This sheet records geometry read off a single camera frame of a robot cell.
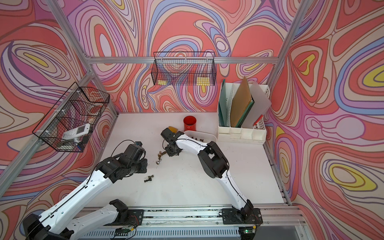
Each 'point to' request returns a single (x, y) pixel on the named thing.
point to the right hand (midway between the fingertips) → (174, 155)
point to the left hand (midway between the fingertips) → (147, 164)
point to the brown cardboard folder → (240, 103)
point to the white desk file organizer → (228, 134)
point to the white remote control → (79, 131)
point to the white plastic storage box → (204, 136)
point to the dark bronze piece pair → (150, 178)
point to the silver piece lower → (157, 162)
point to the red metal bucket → (190, 123)
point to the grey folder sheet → (262, 104)
